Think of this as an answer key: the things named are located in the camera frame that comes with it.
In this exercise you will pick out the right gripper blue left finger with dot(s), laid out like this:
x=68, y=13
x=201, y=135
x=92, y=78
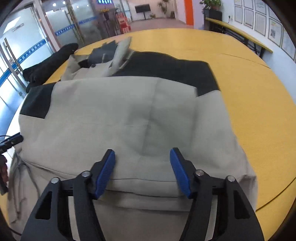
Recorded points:
x=50, y=218

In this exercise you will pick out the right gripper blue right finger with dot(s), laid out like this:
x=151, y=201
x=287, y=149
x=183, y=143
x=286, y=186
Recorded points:
x=235, y=217

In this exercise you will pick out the grey and black jacket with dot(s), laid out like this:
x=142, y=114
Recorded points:
x=141, y=105

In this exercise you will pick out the black garment on table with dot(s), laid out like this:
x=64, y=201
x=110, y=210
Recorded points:
x=38, y=74

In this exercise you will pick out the red crates stack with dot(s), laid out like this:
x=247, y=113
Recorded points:
x=123, y=23

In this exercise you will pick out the potted green plant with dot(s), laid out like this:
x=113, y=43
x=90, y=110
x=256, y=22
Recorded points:
x=211, y=4

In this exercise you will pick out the wall television screen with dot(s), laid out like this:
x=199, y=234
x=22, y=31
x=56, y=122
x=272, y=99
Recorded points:
x=142, y=8

